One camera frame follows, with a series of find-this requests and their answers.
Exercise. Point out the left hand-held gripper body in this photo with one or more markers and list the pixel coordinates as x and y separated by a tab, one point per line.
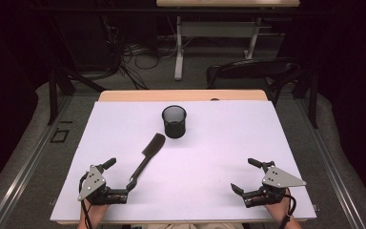
92	183

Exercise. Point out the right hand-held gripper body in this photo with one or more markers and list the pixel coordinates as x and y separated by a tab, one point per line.
279	179

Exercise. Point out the black mesh cup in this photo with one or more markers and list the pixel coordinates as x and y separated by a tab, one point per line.
174	125

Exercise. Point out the person's left hand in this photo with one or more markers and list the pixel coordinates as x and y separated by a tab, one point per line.
96	211

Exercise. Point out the person's right hand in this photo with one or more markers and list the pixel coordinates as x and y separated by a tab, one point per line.
279	210

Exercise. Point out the white board mat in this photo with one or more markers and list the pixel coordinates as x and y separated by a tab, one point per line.
203	165

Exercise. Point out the black metal stand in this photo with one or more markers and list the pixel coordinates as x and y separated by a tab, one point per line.
53	95
313	98

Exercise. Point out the light wooden table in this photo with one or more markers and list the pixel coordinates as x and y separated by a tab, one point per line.
171	95

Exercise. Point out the black chair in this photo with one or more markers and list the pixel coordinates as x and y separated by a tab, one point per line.
251	70

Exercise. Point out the aluminium floor rail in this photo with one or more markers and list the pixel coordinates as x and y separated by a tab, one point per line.
25	165
330	165

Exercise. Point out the black floor socket frame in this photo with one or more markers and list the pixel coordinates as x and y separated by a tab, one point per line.
51	136

